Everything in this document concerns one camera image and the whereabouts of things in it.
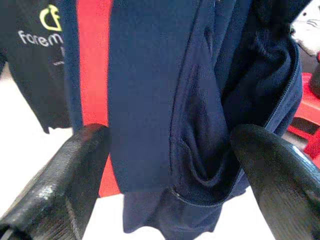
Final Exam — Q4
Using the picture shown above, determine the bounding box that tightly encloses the grey white plush toy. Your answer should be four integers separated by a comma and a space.
291, 0, 320, 60

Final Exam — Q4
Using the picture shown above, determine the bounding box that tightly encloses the navy and red jacket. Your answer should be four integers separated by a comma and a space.
61, 0, 305, 240

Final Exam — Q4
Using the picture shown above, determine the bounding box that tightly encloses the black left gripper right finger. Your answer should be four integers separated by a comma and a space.
229, 124, 320, 240

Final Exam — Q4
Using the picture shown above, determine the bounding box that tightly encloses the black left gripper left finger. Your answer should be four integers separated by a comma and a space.
0, 123, 111, 240

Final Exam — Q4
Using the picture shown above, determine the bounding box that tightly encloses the black logo polo shirt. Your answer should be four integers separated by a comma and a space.
0, 0, 76, 135

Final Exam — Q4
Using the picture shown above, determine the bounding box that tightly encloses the red plastic stool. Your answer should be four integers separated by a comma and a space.
286, 71, 320, 157

